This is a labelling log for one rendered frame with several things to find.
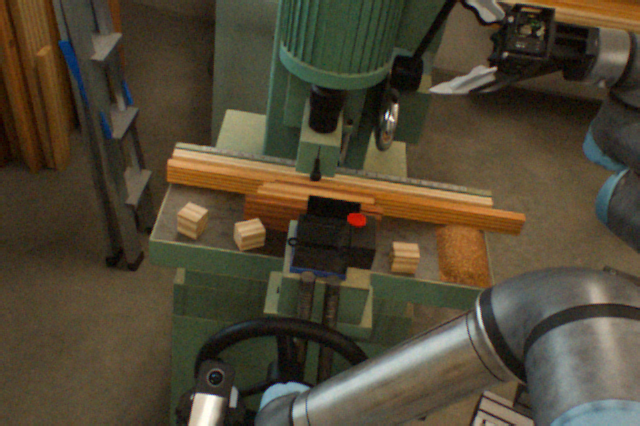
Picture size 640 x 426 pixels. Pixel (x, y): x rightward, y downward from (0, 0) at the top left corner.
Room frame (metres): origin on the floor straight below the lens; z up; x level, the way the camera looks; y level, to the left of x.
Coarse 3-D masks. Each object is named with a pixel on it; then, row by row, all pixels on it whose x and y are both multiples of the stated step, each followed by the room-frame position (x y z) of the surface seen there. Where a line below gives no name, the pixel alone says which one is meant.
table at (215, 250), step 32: (192, 192) 0.95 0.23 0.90; (224, 192) 0.97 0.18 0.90; (160, 224) 0.86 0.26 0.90; (224, 224) 0.89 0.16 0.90; (384, 224) 0.97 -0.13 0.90; (416, 224) 0.98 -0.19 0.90; (160, 256) 0.82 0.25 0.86; (192, 256) 0.82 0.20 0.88; (224, 256) 0.82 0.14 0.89; (256, 256) 0.83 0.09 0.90; (384, 256) 0.88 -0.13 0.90; (384, 288) 0.84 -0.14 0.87; (416, 288) 0.84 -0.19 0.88; (448, 288) 0.84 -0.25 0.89; (480, 288) 0.85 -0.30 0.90; (320, 320) 0.74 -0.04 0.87
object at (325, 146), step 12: (312, 132) 0.97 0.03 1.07; (336, 132) 0.99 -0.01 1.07; (300, 144) 0.94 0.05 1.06; (312, 144) 0.94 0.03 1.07; (324, 144) 0.95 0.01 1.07; (336, 144) 0.95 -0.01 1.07; (300, 156) 0.94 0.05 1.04; (312, 156) 0.94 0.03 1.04; (324, 156) 0.94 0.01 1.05; (336, 156) 0.95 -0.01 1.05; (300, 168) 0.94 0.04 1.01; (312, 168) 0.94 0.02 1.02; (324, 168) 0.94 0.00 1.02; (336, 168) 0.95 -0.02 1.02
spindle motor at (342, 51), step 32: (288, 0) 0.97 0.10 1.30; (320, 0) 0.92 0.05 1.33; (352, 0) 0.91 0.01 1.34; (384, 0) 0.93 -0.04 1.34; (288, 32) 0.95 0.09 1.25; (320, 32) 0.91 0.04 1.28; (352, 32) 0.91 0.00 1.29; (384, 32) 0.94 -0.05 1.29; (288, 64) 0.94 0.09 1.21; (320, 64) 0.91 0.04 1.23; (352, 64) 0.91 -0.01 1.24; (384, 64) 0.96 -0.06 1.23
